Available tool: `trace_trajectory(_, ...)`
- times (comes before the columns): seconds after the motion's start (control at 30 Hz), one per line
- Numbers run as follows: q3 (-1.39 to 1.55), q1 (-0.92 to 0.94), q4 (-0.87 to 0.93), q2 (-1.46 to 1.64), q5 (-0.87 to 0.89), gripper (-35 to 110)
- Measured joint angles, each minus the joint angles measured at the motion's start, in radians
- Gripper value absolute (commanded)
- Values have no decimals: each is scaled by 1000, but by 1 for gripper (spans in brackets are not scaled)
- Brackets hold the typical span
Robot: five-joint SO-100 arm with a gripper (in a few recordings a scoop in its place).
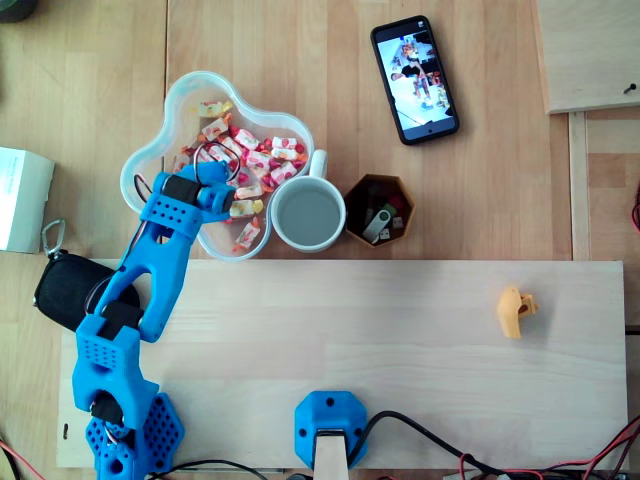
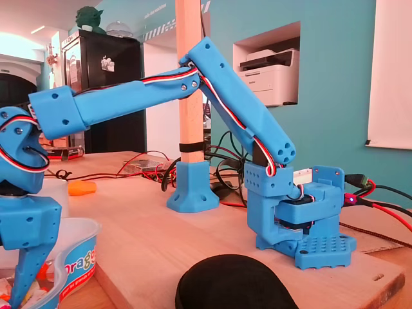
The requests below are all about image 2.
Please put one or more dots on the dark arched door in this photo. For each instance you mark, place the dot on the dark arched door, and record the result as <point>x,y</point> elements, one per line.
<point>16,93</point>

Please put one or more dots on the red black flat box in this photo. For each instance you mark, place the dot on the red black flat box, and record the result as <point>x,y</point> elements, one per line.
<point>64,152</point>

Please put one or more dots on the light wooden board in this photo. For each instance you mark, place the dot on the light wooden board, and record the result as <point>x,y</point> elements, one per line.
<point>145,231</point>

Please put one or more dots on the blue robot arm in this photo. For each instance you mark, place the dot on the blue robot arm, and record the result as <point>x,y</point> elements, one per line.
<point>128,96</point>

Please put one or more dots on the blue printed post base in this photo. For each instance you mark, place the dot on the blue printed post base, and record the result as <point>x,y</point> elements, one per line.
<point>193,190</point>

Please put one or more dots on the green Yoda head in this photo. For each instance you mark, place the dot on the green Yoda head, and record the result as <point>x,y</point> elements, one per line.
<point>88,19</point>

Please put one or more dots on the white ceiling light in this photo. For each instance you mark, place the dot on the white ceiling light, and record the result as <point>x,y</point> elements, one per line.
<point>38,29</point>

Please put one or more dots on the orange wrapped candy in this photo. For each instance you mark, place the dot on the orange wrapped candy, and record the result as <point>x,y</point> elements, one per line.
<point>42,272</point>

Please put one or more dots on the green black power connector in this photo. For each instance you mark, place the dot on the green black power connector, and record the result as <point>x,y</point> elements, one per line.
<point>357,180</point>

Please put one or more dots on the translucent plastic candy tub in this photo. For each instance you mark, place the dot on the translucent plastic candy tub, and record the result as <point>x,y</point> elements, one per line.
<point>78,264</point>

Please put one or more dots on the white wall board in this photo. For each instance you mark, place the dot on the white wall board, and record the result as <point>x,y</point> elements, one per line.
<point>392,74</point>

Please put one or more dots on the white office printer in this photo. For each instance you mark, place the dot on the white office printer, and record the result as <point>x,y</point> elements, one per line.
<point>273,80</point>

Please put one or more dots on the black zip pouch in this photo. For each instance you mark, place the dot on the black zip pouch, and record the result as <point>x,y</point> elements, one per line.
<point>231,283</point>

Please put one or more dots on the clear glass dome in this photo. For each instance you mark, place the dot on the clear glass dome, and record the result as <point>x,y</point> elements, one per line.
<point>119,29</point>

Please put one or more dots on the metal mesh power supply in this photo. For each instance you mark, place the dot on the metal mesh power supply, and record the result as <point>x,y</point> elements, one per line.
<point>145,165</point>

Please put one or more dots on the light wooden post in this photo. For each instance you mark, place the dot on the light wooden post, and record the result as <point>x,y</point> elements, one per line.
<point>191,128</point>

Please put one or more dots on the white fridge sticker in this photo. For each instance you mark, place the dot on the white fridge sticker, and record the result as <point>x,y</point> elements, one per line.
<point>108,63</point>

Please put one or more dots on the black glass-door fridge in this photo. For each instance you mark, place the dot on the black glass-door fridge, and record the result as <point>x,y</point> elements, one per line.
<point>128,58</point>

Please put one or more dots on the orange printed part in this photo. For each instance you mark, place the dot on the orange printed part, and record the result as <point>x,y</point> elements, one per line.
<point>82,188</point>

